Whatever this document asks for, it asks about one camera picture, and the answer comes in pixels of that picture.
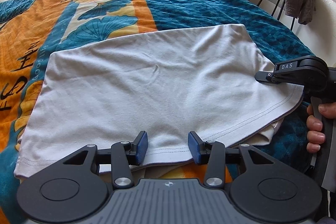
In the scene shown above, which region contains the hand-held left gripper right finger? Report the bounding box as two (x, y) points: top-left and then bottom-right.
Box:
(188, 131), (274, 189)

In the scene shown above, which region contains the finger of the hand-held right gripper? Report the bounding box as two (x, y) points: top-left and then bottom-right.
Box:
(255, 70), (302, 86)

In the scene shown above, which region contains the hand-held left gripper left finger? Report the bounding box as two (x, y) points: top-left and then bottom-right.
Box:
(63, 131), (150, 189)

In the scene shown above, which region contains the white T-shirt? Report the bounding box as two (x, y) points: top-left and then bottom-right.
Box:
(13, 23), (304, 180)

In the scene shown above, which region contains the person's right hand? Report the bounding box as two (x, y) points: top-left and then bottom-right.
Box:
(307, 102), (336, 153)

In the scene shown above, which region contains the blue and orange printed blanket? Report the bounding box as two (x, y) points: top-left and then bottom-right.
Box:
(0, 0), (315, 188)

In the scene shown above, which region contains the teal textured pillow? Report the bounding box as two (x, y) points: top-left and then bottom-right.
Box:
(0, 0), (44, 24)

